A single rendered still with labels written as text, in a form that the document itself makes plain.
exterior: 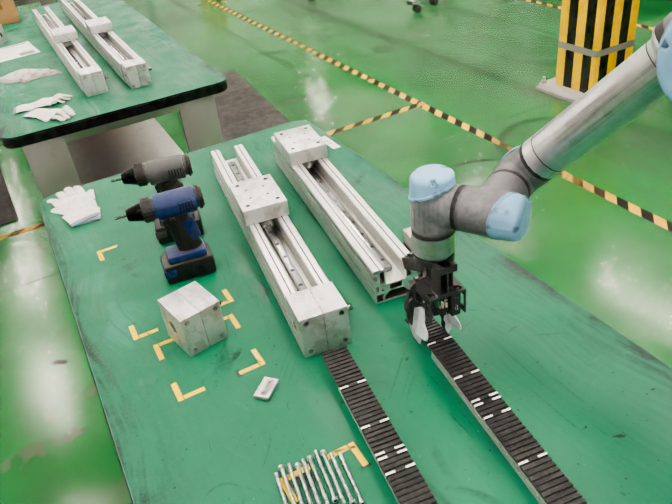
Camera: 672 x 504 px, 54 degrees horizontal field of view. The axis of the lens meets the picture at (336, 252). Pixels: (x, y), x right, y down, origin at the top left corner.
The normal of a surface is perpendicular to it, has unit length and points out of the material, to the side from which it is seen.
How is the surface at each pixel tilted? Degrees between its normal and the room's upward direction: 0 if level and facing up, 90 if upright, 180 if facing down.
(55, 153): 90
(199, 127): 90
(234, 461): 0
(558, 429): 0
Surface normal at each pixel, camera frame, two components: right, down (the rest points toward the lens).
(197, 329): 0.63, 0.37
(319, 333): 0.34, 0.49
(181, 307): -0.11, -0.83
